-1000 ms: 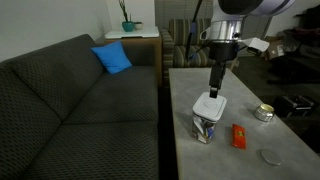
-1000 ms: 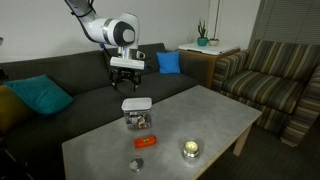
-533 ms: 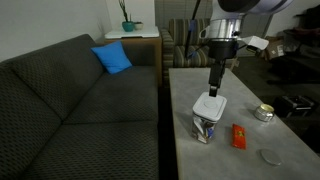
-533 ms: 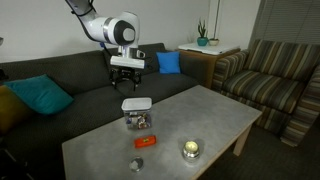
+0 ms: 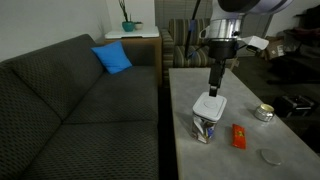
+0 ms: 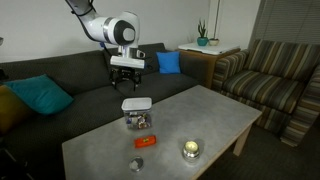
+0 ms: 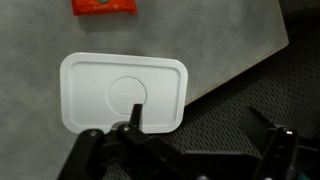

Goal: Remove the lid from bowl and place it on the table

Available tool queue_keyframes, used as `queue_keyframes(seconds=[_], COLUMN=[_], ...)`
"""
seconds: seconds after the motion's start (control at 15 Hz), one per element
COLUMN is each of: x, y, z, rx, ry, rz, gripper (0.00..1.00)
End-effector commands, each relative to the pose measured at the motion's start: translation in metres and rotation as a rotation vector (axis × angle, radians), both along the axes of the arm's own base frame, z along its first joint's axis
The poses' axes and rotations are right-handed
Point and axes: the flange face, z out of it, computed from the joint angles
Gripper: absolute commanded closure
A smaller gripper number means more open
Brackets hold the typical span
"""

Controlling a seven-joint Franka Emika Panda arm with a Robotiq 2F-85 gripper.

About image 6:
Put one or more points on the round silver tin lid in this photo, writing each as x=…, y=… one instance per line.
x=136, y=164

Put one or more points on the mustard yellow cushion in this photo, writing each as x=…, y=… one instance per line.
x=11, y=110

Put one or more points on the wooden coffee table leg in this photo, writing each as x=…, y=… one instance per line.
x=241, y=141

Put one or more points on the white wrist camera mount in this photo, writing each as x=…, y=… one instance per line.
x=126, y=62

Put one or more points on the wooden side table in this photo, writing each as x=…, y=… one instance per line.
x=206, y=65

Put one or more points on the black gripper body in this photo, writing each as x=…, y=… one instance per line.
x=126, y=73

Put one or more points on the blue cushion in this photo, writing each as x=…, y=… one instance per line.
x=168, y=62

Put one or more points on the orange snack packet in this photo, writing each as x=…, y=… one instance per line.
x=145, y=142

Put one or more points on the dark stand by sofa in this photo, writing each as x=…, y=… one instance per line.
x=10, y=166

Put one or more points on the teal cushion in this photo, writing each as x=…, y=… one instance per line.
x=40, y=95

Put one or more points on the dark grey fabric sofa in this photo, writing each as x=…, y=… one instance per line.
x=83, y=100

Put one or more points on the white square container lid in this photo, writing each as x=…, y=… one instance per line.
x=136, y=103

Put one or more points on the clear plastic snack container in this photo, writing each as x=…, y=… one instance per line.
x=137, y=120

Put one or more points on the small white pot with stem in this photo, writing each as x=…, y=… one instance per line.
x=213, y=42

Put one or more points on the white board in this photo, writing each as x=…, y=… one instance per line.
x=210, y=48

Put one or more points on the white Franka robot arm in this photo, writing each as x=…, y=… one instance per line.
x=110, y=30

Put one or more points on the grey window blinds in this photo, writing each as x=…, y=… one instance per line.
x=290, y=23

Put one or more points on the striped armchair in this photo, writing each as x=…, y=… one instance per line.
x=266, y=86

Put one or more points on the succulent in teal pot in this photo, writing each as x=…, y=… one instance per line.
x=202, y=40

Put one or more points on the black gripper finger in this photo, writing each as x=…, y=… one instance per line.
x=136, y=83
x=114, y=82

